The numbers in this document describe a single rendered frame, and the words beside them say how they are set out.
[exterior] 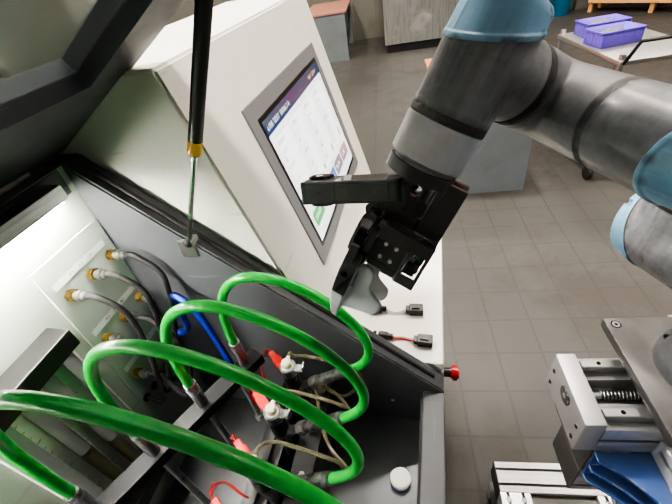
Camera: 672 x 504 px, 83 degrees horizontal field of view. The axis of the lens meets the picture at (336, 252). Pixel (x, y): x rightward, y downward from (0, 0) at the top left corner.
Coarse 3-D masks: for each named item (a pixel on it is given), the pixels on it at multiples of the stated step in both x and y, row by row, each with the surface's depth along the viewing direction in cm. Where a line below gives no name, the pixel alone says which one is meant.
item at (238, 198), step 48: (240, 0) 100; (288, 0) 88; (240, 48) 65; (288, 48) 83; (144, 96) 49; (240, 96) 63; (336, 96) 108; (96, 144) 55; (144, 144) 53; (240, 144) 60; (144, 192) 59; (240, 192) 58; (240, 240) 62; (288, 240) 69; (336, 240) 90
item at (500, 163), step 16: (496, 128) 256; (480, 144) 264; (496, 144) 263; (512, 144) 262; (528, 144) 261; (480, 160) 272; (496, 160) 271; (512, 160) 269; (464, 176) 281; (480, 176) 280; (496, 176) 278; (512, 176) 277; (480, 192) 288
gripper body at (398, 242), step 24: (408, 168) 35; (408, 192) 38; (432, 192) 37; (456, 192) 36; (384, 216) 39; (408, 216) 39; (432, 216) 37; (384, 240) 38; (408, 240) 37; (432, 240) 38; (384, 264) 40; (408, 264) 40; (408, 288) 39
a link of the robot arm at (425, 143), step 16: (416, 112) 34; (400, 128) 36; (416, 128) 34; (432, 128) 33; (448, 128) 32; (400, 144) 35; (416, 144) 34; (432, 144) 33; (448, 144) 33; (464, 144) 33; (416, 160) 34; (432, 160) 34; (448, 160) 34; (464, 160) 34; (448, 176) 35
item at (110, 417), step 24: (0, 408) 28; (24, 408) 26; (48, 408) 26; (72, 408) 26; (96, 408) 26; (120, 408) 26; (0, 432) 36; (120, 432) 26; (144, 432) 25; (168, 432) 26; (192, 432) 26; (24, 456) 40; (216, 456) 26; (240, 456) 26; (48, 480) 44; (264, 480) 27; (288, 480) 27
